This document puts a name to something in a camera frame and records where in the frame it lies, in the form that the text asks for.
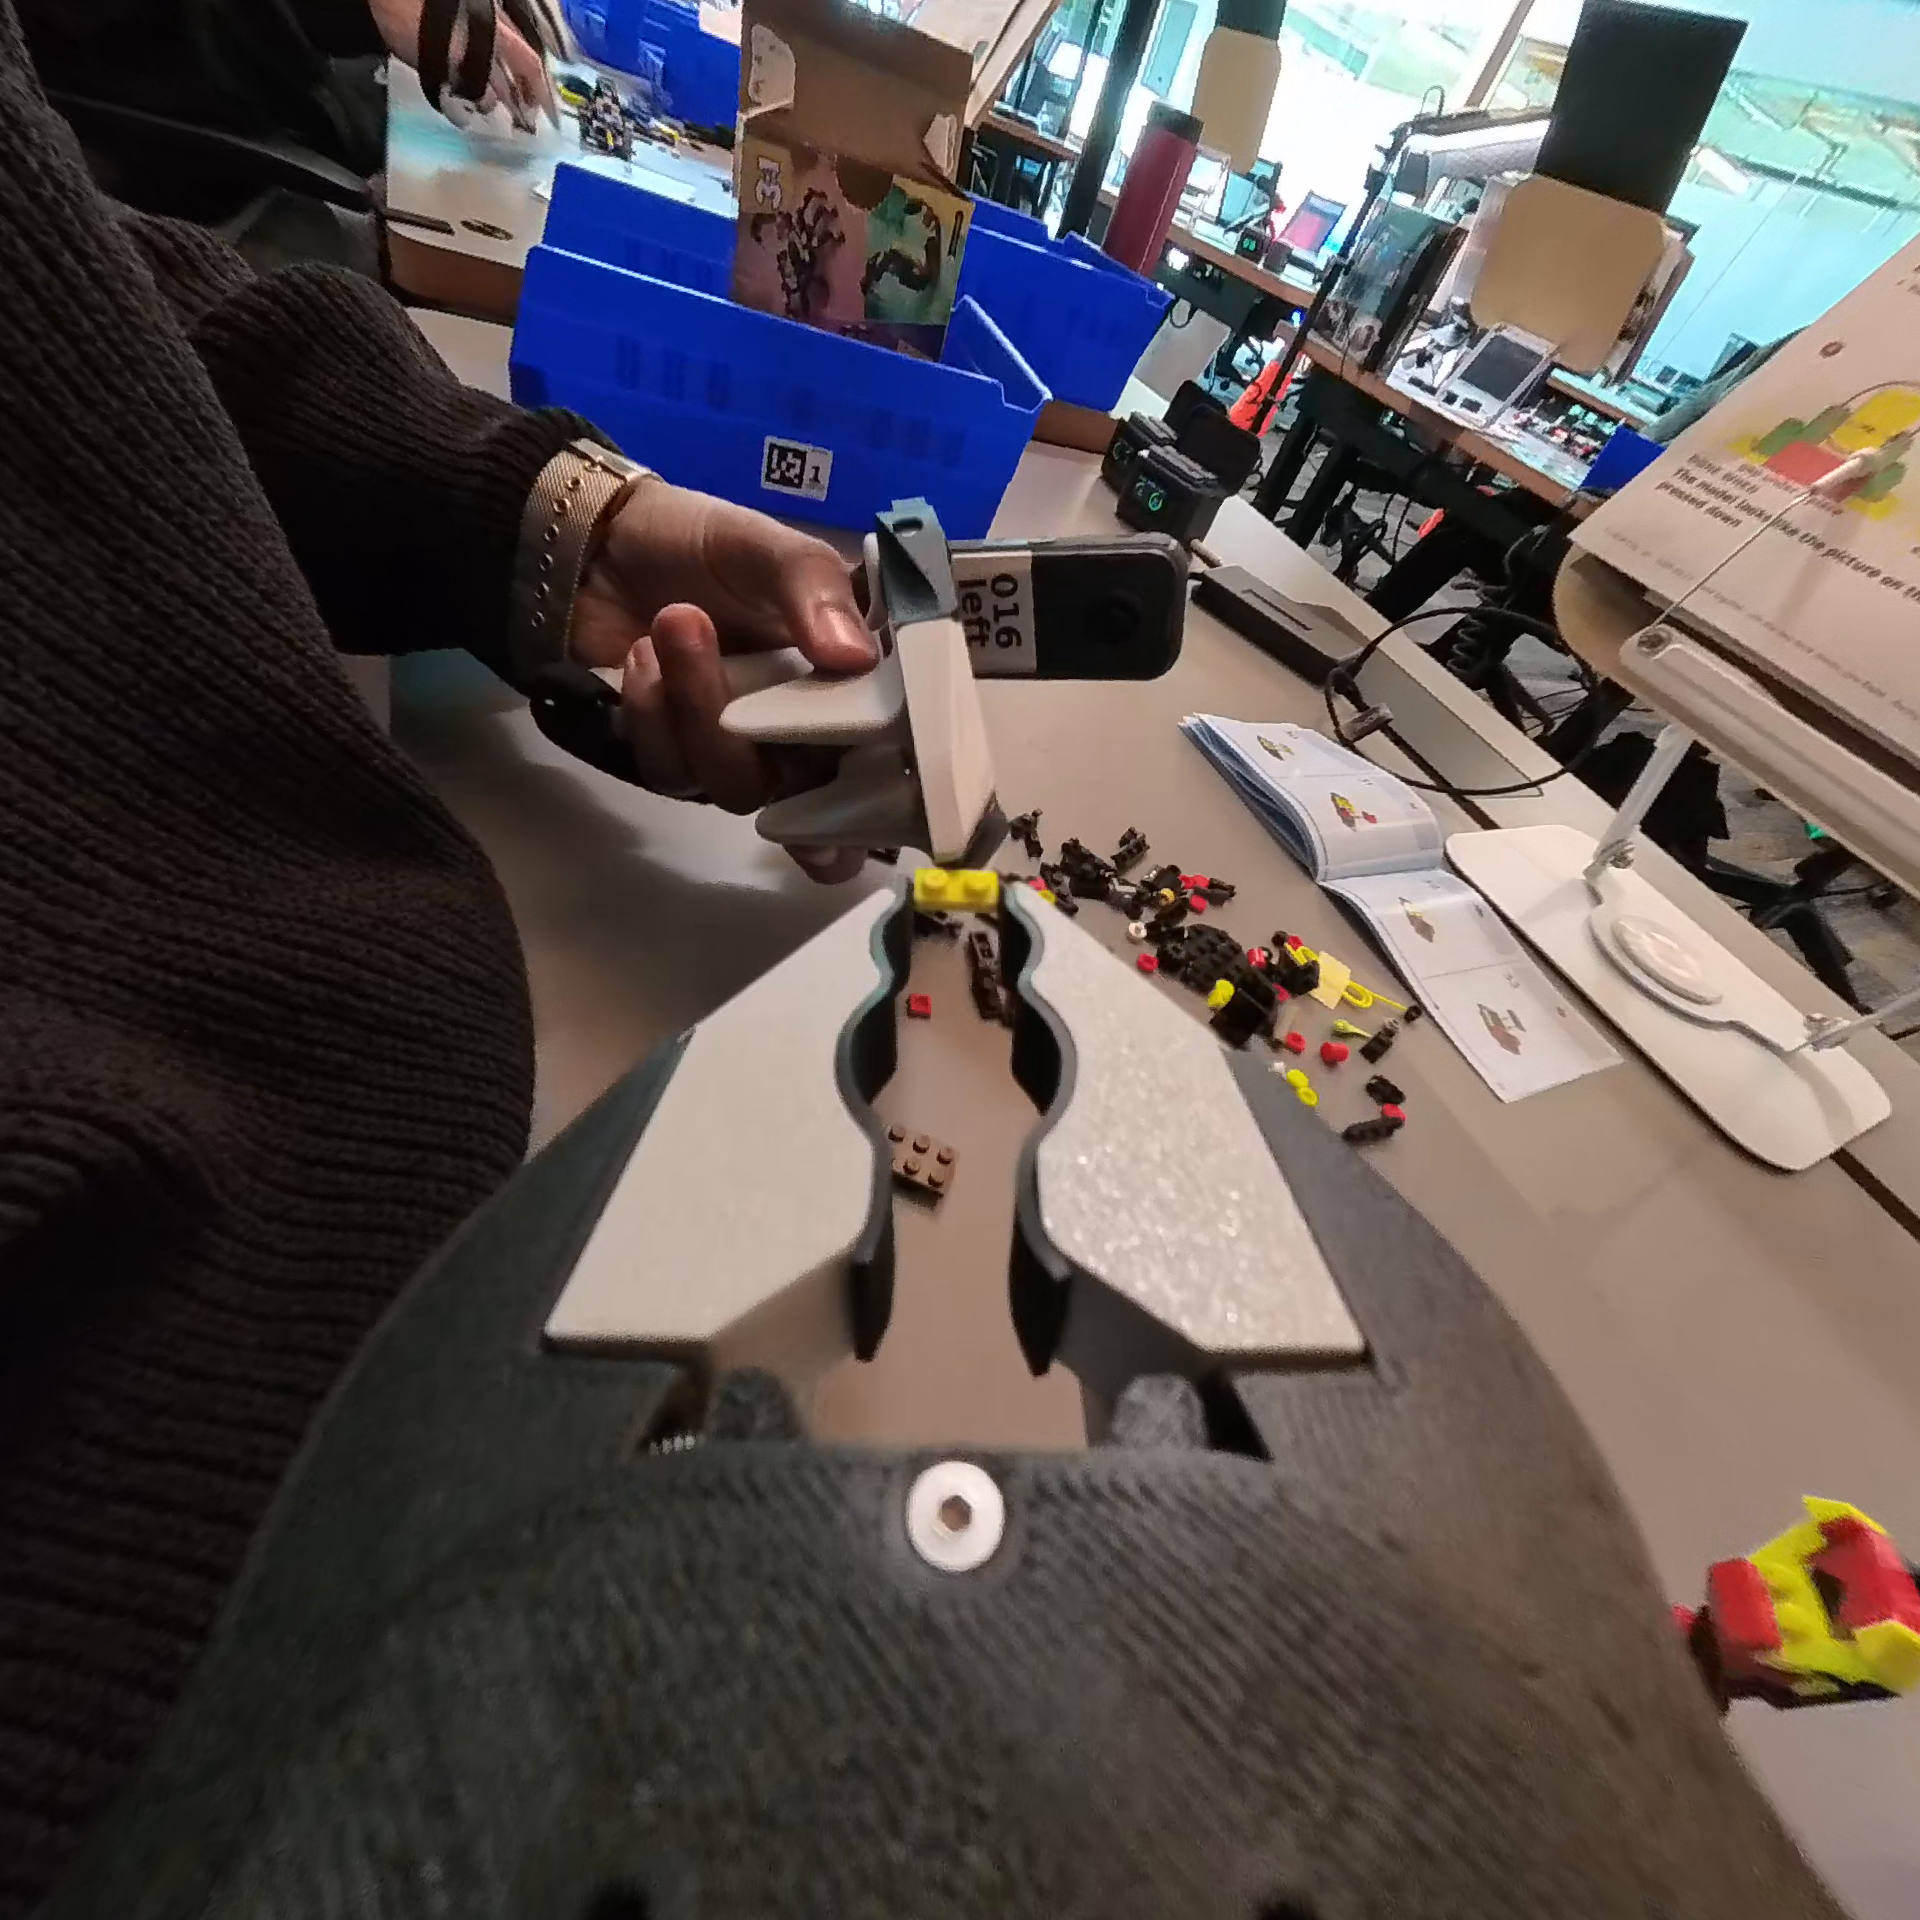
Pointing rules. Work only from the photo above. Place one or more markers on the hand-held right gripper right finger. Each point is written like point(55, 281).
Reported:
point(1185, 1201)

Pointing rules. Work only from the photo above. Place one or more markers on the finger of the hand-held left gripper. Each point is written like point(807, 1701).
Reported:
point(944, 734)

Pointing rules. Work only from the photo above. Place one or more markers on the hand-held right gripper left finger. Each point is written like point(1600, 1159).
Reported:
point(704, 1201)

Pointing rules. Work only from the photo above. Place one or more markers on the yellow lego brick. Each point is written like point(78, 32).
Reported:
point(956, 887)

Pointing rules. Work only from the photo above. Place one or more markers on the dark lego plate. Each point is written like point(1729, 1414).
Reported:
point(923, 1159)

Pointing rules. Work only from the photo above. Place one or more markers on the pile of lego pieces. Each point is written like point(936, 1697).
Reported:
point(1200, 954)

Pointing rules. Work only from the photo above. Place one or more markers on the person's left forearm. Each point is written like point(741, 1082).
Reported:
point(376, 450)

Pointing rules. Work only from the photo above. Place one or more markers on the small black lego model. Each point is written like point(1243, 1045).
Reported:
point(608, 120)

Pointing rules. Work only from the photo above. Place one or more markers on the black red yellow lego assembly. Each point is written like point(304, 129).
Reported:
point(1799, 1589)

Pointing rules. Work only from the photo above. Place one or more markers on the person's left hand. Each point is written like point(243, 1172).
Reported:
point(704, 570)

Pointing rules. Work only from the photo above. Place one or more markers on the black power station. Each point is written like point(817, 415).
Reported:
point(1133, 441)
point(1200, 480)

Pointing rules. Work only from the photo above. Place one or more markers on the dark grey flat adapter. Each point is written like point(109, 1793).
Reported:
point(1276, 622)

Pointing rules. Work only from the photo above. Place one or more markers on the open instruction booklet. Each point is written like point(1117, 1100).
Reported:
point(1500, 991)

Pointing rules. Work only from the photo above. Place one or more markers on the maroon water bottle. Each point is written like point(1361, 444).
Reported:
point(1152, 196)

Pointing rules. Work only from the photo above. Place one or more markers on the printed cardboard box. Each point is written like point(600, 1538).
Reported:
point(840, 240)

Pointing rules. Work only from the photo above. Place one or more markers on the background wooden desk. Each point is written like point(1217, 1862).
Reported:
point(1517, 450)

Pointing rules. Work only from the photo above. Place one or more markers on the black pillar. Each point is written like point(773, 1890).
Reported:
point(1118, 89)

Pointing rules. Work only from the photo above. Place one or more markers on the small tan black panel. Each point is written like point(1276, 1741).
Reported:
point(1238, 105)

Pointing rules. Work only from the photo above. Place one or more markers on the white book stand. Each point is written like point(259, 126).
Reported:
point(1725, 1050)

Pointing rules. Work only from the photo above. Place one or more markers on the large tan black panel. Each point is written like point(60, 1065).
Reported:
point(1576, 271)

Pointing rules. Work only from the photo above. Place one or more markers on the printed instruction sheet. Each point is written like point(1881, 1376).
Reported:
point(1799, 525)

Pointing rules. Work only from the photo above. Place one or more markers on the neighbouring white table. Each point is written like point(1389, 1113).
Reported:
point(452, 196)

